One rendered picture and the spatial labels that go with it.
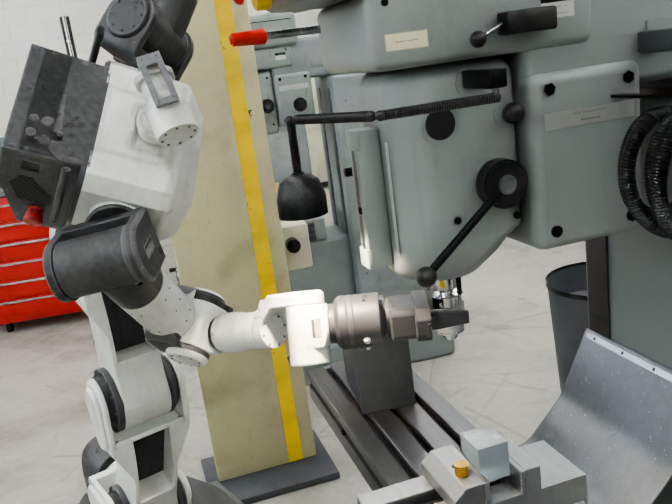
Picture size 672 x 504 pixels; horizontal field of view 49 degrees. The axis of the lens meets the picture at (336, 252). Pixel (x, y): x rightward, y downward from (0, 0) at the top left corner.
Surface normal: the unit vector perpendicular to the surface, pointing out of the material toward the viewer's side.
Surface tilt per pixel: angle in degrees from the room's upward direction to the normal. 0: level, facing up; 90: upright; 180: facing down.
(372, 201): 90
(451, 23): 90
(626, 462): 45
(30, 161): 138
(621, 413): 63
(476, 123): 90
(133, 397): 81
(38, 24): 90
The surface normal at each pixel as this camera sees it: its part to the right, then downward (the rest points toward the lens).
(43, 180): -0.04, 0.90
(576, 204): 0.29, 0.22
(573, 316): -0.79, 0.32
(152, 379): 0.55, -0.01
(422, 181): -0.18, 0.28
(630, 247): -0.95, 0.19
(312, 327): -0.07, -0.07
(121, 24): -0.30, -0.19
